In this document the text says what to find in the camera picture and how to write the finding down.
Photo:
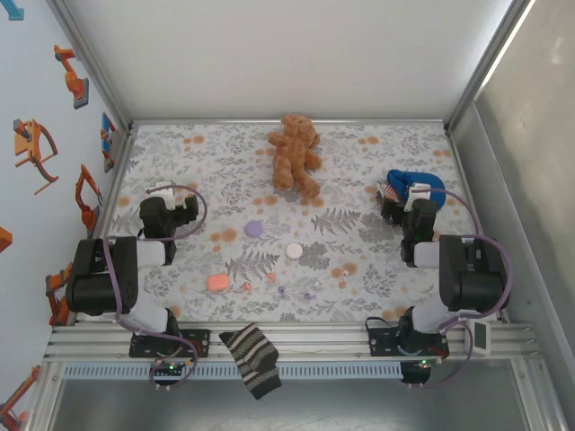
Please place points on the pink earbud charging case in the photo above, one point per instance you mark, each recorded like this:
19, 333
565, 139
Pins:
218, 283

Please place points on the purple earbud charging case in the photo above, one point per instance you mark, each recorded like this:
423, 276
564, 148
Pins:
253, 228

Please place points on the white earbud charging case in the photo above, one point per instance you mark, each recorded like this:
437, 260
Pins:
294, 251

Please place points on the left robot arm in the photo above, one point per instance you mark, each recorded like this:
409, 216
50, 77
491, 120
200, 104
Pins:
99, 287

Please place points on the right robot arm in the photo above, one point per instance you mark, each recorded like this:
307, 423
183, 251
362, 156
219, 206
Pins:
471, 278

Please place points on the blue cap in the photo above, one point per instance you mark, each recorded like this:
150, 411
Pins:
431, 184

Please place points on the red white striped cloth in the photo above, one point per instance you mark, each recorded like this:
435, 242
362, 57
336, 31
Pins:
387, 192

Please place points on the floral patterned table cloth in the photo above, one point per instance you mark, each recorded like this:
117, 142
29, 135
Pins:
188, 166

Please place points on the white digital timer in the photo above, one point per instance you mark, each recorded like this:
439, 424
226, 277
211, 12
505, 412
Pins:
480, 336

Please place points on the brown teddy bear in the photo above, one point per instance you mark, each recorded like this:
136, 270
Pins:
294, 152

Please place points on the orange clamp machine sticker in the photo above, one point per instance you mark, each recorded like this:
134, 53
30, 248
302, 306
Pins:
27, 148

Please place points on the controller board with LED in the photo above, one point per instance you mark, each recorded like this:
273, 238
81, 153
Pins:
173, 369
420, 368

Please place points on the orange robot sticker grey base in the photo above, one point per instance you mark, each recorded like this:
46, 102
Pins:
74, 83

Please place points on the black beige striped sock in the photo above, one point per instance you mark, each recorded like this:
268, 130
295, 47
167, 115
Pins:
251, 359

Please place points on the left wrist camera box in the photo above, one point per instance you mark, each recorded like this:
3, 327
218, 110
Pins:
166, 193

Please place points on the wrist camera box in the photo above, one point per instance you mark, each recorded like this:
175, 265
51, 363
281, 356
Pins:
415, 193
166, 193

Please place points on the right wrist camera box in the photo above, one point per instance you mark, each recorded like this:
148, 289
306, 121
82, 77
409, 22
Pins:
415, 193

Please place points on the thin aluminium frame rail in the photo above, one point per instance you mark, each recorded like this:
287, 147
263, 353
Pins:
105, 215
461, 157
224, 121

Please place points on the blue conveyor wall sticker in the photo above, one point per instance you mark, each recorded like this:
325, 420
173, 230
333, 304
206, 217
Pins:
108, 139

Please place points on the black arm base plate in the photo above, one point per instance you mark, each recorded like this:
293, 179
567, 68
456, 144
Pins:
197, 343
382, 343

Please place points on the orange block wall sticker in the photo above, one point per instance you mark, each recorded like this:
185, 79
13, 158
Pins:
4, 240

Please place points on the wide aluminium frame rail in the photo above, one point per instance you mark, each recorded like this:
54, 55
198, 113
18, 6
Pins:
314, 341

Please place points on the aluminium frame post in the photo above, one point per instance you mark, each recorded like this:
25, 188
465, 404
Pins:
485, 67
94, 67

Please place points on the small blue wall sticker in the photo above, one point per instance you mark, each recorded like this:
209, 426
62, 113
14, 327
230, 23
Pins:
15, 11

